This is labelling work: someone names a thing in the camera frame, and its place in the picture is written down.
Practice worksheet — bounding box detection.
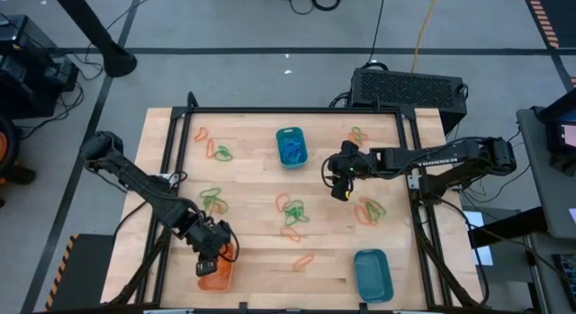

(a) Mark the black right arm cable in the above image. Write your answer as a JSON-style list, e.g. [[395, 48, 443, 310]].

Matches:
[[319, 155, 343, 189]]

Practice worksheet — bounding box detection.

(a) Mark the black stand beam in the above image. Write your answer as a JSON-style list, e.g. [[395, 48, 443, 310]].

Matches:
[[467, 205, 548, 248]]

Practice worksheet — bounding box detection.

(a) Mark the black equipment cart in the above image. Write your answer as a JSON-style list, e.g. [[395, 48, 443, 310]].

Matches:
[[0, 14, 81, 121]]

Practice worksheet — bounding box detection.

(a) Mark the grey desk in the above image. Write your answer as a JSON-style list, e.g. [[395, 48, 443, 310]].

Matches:
[[516, 104, 576, 241]]

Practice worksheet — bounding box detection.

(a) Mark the thin black cable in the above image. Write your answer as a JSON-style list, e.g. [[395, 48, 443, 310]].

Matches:
[[362, 0, 387, 70]]

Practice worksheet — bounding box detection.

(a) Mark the black orange striped mat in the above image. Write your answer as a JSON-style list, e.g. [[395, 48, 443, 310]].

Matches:
[[521, 0, 576, 49]]

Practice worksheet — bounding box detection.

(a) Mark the black pole stand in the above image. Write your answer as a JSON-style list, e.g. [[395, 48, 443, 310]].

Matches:
[[47, 0, 139, 79]]

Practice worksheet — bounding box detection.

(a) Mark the orange plastic basket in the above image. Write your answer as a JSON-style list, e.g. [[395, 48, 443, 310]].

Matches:
[[196, 244, 235, 293]]

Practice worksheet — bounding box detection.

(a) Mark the light teal plastic basket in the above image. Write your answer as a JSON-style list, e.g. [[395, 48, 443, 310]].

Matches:
[[274, 126, 310, 170]]

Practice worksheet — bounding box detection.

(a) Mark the black yellow striped mat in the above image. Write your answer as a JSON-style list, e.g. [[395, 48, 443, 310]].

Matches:
[[44, 232, 116, 313]]

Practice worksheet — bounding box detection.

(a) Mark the dark monitor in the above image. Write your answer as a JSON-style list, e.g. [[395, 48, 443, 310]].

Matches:
[[537, 86, 576, 175]]

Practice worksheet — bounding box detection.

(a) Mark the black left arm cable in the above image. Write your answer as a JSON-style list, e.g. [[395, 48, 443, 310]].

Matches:
[[222, 228, 241, 264]]

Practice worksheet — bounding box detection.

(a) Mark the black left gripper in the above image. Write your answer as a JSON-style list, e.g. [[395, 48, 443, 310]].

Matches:
[[186, 217, 235, 278]]

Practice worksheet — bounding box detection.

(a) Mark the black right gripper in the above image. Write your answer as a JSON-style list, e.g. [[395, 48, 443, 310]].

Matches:
[[328, 140, 377, 202]]

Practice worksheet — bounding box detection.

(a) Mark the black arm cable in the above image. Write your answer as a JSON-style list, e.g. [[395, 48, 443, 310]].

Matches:
[[319, 155, 343, 189], [222, 228, 241, 264]]

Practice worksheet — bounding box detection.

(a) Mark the yellow cable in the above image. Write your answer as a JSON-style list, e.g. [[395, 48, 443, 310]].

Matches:
[[409, 0, 441, 75]]

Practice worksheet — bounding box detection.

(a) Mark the dark teal plastic basket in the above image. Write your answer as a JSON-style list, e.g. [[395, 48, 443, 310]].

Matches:
[[353, 248, 395, 304]]

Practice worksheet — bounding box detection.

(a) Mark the black computer tower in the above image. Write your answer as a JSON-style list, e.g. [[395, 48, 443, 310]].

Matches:
[[349, 67, 469, 135]]

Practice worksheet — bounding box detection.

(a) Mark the orange black wheeled device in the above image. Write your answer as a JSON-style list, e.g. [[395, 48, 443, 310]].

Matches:
[[0, 113, 37, 189]]

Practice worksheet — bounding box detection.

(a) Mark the black metal table frame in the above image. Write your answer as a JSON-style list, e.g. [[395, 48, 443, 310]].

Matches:
[[107, 91, 485, 311]]

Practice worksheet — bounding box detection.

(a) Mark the black keyboard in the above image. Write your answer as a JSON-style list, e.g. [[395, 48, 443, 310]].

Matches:
[[553, 253, 576, 306]]

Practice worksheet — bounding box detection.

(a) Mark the black coiled cable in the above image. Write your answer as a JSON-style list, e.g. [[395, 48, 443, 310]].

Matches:
[[287, 0, 342, 16]]

